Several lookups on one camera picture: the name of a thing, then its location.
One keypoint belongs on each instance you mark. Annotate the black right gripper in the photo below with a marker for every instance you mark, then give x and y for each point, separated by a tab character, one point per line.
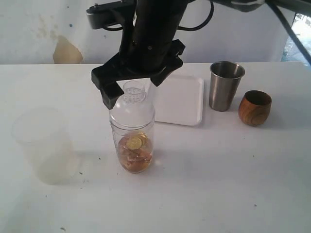
154	64

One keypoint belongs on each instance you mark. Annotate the clear shaker dome lid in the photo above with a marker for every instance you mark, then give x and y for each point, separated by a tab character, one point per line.
134	109

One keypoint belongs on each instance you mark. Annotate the clear shaker body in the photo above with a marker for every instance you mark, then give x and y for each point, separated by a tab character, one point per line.
119	133

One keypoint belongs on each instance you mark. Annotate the stainless steel cup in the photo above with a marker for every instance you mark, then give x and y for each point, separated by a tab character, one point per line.
224	82

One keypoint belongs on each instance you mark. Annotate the brown wooden cup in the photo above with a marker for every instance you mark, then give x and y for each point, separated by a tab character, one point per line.
254	108

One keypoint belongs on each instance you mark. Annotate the white square tray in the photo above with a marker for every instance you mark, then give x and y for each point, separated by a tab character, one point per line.
178	100

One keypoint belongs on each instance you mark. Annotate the gold coin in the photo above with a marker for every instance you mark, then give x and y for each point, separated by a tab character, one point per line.
134	143

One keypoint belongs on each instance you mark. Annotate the translucent plastic cup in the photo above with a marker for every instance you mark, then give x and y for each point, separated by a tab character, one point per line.
42	134

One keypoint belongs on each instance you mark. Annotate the dark window frame post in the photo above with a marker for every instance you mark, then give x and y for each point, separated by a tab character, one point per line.
292	45

